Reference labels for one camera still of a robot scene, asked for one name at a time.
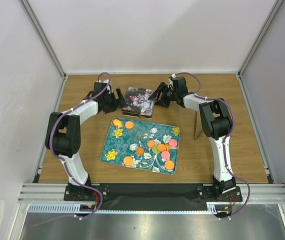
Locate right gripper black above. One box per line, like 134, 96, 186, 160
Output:
148, 82, 178, 108

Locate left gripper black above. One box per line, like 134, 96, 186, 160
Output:
102, 88, 128, 114

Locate gold tin lid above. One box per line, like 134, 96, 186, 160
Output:
122, 86, 155, 113

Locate metal tongs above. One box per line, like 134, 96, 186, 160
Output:
193, 111, 203, 141

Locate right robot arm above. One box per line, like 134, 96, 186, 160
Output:
148, 75, 236, 201

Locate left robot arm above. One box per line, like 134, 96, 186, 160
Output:
45, 80, 127, 201

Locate square cookie tin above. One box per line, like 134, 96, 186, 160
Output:
122, 108, 153, 120

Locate orange fish cookie left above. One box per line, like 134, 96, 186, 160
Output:
112, 118, 123, 129

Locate orange round cookie top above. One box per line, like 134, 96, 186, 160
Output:
125, 120, 135, 129

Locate pink round cookie upper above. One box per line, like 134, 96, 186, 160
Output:
168, 138, 178, 148

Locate pink round cookie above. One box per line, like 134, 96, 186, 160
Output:
161, 150, 171, 160
168, 138, 178, 148

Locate orange round cookie centre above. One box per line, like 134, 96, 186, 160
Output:
147, 140, 156, 149

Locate orange round cookie pile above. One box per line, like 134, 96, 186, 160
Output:
156, 143, 166, 152

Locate teal floral tray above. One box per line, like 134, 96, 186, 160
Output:
100, 117, 181, 175

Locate green cookie under pile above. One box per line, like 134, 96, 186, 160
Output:
152, 146, 159, 154

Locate pink round cookie lower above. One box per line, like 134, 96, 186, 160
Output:
161, 150, 171, 160

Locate orange dotted cookie front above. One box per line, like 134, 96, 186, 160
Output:
123, 156, 134, 166

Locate orange dotted cookie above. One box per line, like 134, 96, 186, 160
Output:
123, 156, 134, 166
164, 160, 175, 171

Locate orange dotted cookie right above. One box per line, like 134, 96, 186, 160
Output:
164, 160, 175, 171

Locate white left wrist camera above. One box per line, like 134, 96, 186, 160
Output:
97, 79, 112, 85

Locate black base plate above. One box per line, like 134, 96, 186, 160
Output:
63, 182, 243, 212

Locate aluminium frame rail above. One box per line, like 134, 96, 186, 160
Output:
18, 183, 285, 215

